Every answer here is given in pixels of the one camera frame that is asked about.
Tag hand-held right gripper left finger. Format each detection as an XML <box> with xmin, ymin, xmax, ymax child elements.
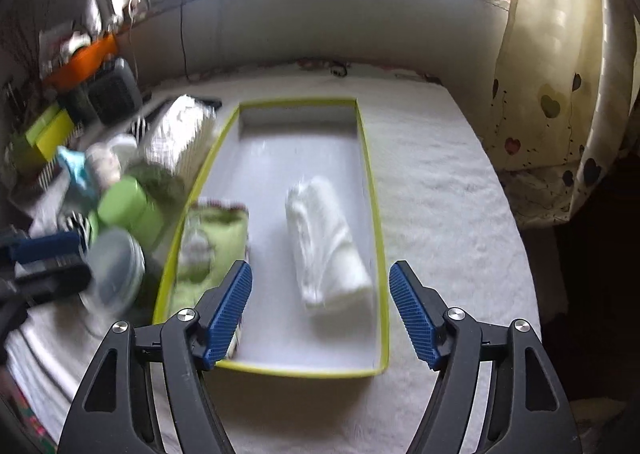
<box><xmin>57</xmin><ymin>260</ymin><xmax>254</xmax><ymax>454</ymax></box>

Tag small black fan heater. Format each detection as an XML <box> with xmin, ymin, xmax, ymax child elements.
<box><xmin>87</xmin><ymin>58</ymin><xmax>144</xmax><ymax>126</ymax></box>

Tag blue face mask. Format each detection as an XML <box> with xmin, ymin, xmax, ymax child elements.
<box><xmin>55</xmin><ymin>146</ymin><xmax>101</xmax><ymax>215</ymax></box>

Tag orange tray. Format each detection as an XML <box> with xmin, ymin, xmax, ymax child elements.
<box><xmin>42</xmin><ymin>34</ymin><xmax>120</xmax><ymax>90</ymax></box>

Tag green-rimmed white box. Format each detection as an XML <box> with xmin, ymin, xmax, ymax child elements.
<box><xmin>151</xmin><ymin>98</ymin><xmax>391</xmax><ymax>380</ymax></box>

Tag green box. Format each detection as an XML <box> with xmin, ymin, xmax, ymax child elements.
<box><xmin>11</xmin><ymin>104</ymin><xmax>76</xmax><ymax>169</ymax></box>

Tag black cable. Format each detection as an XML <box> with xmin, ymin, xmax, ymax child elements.
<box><xmin>177</xmin><ymin>0</ymin><xmax>351</xmax><ymax>82</ymax></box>

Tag dried flower branches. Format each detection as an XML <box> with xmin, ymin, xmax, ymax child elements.
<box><xmin>0</xmin><ymin>0</ymin><xmax>51</xmax><ymax>84</ymax></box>

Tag heart pattern curtain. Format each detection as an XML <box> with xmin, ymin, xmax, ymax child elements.
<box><xmin>480</xmin><ymin>0</ymin><xmax>640</xmax><ymax>231</ymax></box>

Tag black phone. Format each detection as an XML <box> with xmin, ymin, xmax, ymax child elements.
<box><xmin>184</xmin><ymin>94</ymin><xmax>224</xmax><ymax>110</ymax></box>

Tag white towel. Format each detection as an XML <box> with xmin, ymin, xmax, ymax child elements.
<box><xmin>285</xmin><ymin>175</ymin><xmax>374</xmax><ymax>319</ymax></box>

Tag striped box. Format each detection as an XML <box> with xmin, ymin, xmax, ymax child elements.
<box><xmin>30</xmin><ymin>121</ymin><xmax>88</xmax><ymax>195</ymax></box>

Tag white sock ball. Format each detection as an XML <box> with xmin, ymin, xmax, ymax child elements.
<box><xmin>87</xmin><ymin>135</ymin><xmax>139</xmax><ymax>185</ymax></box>

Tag green jar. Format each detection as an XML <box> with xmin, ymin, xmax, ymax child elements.
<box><xmin>97</xmin><ymin>176</ymin><xmax>169</xmax><ymax>245</ymax></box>

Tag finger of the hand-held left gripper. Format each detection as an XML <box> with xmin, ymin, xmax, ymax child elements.
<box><xmin>0</xmin><ymin>254</ymin><xmax>94</xmax><ymax>307</ymax></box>
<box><xmin>0</xmin><ymin>230</ymin><xmax>84</xmax><ymax>265</ymax></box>

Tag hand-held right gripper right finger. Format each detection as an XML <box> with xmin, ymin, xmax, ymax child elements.
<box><xmin>388</xmin><ymin>260</ymin><xmax>584</xmax><ymax>454</ymax></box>

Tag floral tablecloth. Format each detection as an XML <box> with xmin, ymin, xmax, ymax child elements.
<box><xmin>0</xmin><ymin>58</ymin><xmax>446</xmax><ymax>454</ymax></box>

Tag green cloth packet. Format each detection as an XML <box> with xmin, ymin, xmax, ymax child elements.
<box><xmin>170</xmin><ymin>200</ymin><xmax>251</xmax><ymax>360</ymax></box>

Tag perforated plastic-wrapped roll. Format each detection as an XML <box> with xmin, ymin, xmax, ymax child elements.
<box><xmin>137</xmin><ymin>94</ymin><xmax>219</xmax><ymax>179</ymax></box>

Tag dark green mesh cloth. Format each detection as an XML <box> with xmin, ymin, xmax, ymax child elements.
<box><xmin>125</xmin><ymin>159</ymin><xmax>188</xmax><ymax>207</ymax></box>

